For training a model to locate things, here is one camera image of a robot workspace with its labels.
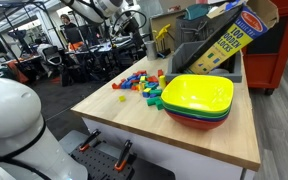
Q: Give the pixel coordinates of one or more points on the red long wooden block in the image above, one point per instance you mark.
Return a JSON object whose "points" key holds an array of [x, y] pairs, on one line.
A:
{"points": [[160, 72]]}

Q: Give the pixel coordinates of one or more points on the red metal cabinet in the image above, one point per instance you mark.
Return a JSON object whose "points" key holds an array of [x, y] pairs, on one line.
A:
{"points": [[284, 60]]}

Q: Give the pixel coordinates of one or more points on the yellow wooden cube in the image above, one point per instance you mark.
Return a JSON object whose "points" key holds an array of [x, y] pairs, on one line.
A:
{"points": [[122, 98]]}

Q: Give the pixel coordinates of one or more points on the wooden blocks cardboard box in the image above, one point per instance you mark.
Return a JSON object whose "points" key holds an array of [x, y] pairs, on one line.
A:
{"points": [[224, 46]]}

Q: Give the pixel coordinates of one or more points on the teal bag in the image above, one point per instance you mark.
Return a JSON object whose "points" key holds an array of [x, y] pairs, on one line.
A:
{"points": [[197, 11]]}

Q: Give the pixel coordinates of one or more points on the orange black bar clamp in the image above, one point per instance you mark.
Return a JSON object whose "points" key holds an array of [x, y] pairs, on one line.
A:
{"points": [[89, 140], [123, 156]]}

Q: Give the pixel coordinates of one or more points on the purple blue wooden cube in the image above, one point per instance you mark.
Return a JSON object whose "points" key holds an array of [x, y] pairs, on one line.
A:
{"points": [[153, 96]]}

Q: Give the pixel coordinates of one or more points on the gray plastic bin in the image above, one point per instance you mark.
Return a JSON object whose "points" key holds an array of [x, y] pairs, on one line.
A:
{"points": [[174, 66]]}

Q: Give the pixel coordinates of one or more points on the natural wooden peg block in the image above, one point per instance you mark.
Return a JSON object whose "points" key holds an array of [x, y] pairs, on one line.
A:
{"points": [[141, 86]]}

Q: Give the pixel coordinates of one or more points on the brown cardboard panel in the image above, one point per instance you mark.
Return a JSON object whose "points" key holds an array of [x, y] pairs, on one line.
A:
{"points": [[157, 20]]}

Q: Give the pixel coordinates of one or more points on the black perforated pegboard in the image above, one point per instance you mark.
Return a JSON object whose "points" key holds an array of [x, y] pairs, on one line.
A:
{"points": [[100, 163]]}

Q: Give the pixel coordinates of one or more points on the yellow wooden cylinder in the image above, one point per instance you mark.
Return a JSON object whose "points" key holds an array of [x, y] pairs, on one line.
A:
{"points": [[162, 82]]}

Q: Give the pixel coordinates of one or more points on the silver metal cup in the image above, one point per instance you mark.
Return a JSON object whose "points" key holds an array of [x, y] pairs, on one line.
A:
{"points": [[151, 50]]}

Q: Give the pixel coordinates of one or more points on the yellow hand tool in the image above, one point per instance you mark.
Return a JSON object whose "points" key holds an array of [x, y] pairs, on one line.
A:
{"points": [[162, 32]]}

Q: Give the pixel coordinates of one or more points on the blue plastic bowl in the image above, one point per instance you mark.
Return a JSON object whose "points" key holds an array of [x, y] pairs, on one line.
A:
{"points": [[202, 118]]}

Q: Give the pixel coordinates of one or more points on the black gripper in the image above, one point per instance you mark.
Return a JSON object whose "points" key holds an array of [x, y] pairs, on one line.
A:
{"points": [[134, 26]]}

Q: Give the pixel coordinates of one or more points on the orange wooden block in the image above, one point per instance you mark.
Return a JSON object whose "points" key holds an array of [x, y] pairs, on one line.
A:
{"points": [[134, 87]]}

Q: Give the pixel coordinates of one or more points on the blue wooden block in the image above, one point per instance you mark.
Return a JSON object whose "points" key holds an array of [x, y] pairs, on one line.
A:
{"points": [[126, 84], [146, 95]]}

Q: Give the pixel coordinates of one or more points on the yellow square wooden block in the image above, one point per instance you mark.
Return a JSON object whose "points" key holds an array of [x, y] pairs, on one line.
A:
{"points": [[142, 79]]}

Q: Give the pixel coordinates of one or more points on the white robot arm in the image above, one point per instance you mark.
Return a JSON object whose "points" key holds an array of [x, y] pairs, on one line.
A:
{"points": [[10, 116]]}

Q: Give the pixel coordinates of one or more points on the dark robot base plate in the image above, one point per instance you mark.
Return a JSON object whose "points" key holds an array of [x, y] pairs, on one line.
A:
{"points": [[150, 171]]}

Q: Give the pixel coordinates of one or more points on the green wooden cube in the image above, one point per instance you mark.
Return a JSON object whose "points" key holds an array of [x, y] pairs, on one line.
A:
{"points": [[159, 106]]}

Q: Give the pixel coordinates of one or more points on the red wooden arch block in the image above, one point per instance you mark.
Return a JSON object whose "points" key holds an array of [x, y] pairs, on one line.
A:
{"points": [[115, 86]]}

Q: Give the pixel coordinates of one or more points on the yellow rectangular wooden block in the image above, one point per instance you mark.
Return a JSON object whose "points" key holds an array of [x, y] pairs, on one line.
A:
{"points": [[147, 90]]}

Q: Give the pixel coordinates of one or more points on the person in dark shirt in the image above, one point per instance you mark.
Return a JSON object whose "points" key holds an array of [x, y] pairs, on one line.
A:
{"points": [[69, 31]]}

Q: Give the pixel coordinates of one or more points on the black white office chair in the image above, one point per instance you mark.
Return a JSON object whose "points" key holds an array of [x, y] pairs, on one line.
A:
{"points": [[52, 53]]}

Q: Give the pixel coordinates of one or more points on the green plastic bowl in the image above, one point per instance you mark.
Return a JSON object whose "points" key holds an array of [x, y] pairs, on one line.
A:
{"points": [[200, 115]]}

